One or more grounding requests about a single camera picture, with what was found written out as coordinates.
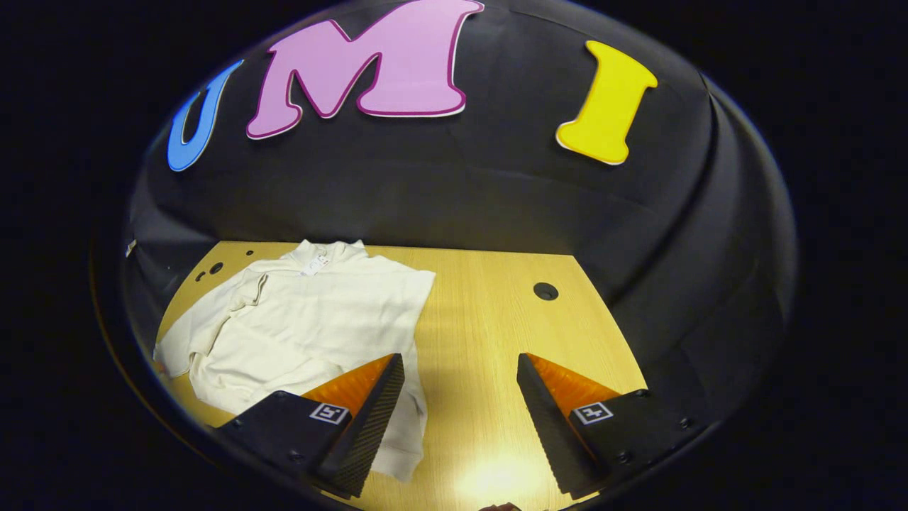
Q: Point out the white sweatshirt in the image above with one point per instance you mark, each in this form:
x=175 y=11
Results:
x=305 y=319

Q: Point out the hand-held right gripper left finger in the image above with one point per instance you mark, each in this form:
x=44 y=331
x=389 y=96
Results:
x=369 y=426

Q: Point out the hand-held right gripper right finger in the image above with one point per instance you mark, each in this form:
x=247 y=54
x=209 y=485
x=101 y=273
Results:
x=546 y=426

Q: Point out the black backdrop cloth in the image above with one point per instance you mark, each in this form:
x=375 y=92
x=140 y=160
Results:
x=454 y=184

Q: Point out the small white tag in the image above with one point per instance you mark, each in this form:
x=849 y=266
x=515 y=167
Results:
x=130 y=247

